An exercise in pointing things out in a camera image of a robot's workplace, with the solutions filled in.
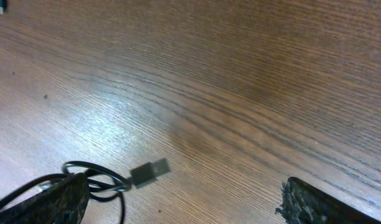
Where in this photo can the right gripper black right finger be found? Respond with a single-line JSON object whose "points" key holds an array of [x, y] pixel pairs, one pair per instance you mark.
{"points": [[304, 204]]}

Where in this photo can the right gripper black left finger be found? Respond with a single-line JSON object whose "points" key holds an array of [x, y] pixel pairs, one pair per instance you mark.
{"points": [[64, 202]]}

